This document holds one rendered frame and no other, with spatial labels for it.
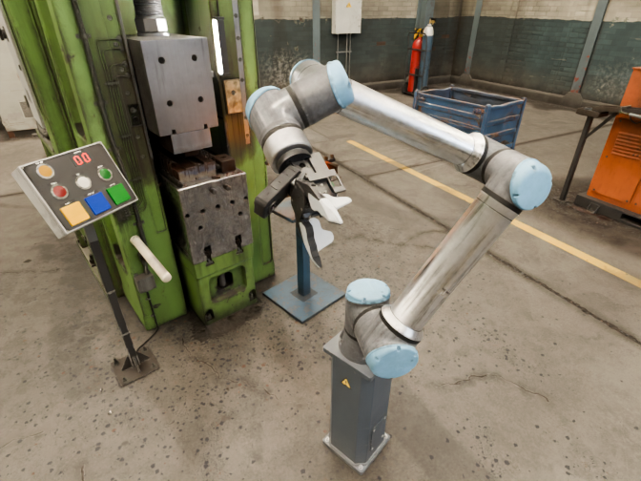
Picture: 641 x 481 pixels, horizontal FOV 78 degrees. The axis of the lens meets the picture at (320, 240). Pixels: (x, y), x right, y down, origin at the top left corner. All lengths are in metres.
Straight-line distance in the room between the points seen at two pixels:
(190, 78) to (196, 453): 1.68
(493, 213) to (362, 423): 0.97
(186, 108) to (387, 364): 1.46
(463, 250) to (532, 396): 1.38
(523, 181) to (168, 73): 1.53
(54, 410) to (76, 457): 0.32
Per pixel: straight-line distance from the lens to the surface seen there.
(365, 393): 1.54
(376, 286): 1.36
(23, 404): 2.56
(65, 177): 1.81
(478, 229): 1.10
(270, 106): 0.81
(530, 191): 1.10
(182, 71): 2.03
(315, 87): 0.82
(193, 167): 2.12
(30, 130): 7.53
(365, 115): 1.00
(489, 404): 2.26
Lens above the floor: 1.69
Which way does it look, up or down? 31 degrees down
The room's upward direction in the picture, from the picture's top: straight up
